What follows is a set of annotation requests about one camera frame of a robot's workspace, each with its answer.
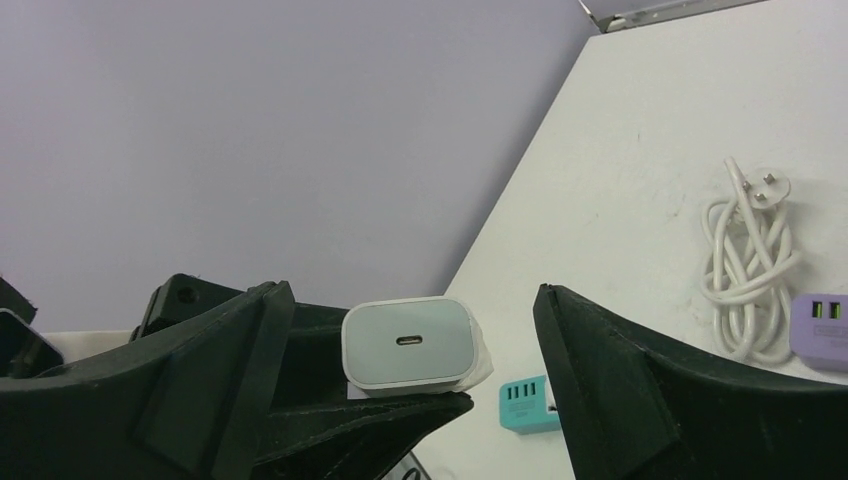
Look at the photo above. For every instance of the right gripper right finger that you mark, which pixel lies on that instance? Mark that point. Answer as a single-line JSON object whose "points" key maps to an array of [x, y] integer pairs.
{"points": [[634, 403]]}

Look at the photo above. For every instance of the small white wall charger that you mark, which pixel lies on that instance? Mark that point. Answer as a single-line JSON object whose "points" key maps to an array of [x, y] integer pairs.
{"points": [[426, 345]]}

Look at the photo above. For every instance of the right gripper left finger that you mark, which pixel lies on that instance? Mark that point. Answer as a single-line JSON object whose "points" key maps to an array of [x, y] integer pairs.
{"points": [[184, 403]]}

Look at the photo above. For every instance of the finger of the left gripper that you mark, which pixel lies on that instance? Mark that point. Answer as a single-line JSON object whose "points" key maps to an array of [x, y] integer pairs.
{"points": [[350, 439], [311, 371]]}

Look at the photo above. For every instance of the teal power strip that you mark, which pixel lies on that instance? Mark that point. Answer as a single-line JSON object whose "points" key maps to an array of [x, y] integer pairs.
{"points": [[527, 406]]}

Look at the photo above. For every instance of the purple power strip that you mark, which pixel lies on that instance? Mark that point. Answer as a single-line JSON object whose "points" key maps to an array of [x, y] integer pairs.
{"points": [[818, 331]]}

